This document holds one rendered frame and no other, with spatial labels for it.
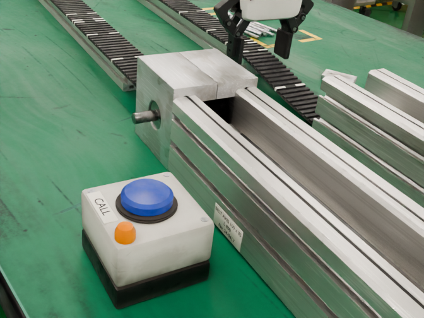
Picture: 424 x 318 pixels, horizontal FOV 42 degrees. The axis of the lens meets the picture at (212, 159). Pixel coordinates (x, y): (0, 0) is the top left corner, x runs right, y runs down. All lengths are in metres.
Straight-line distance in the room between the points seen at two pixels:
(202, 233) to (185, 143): 0.14
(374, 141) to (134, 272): 0.30
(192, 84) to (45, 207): 0.18
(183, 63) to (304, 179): 0.19
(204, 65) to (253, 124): 0.09
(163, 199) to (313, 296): 0.13
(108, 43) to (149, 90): 0.24
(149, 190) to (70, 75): 0.40
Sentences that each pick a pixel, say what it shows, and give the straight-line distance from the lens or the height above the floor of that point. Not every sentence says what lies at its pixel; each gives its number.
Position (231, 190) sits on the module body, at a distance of 0.47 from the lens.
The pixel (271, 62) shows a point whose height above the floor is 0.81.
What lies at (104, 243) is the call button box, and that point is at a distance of 0.41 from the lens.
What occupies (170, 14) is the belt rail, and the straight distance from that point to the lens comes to 1.03.
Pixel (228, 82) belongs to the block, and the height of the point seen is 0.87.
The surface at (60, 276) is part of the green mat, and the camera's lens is 0.46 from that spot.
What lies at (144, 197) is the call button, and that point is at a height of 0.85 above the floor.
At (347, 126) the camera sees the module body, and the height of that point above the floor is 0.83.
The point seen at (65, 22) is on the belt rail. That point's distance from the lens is 0.98.
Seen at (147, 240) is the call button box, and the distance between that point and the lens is 0.40.
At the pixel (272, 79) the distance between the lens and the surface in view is 0.78.
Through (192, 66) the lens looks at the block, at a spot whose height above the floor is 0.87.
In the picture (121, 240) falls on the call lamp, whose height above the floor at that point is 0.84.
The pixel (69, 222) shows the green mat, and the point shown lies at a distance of 0.51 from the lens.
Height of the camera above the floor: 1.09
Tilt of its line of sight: 31 degrees down
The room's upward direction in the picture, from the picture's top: 7 degrees clockwise
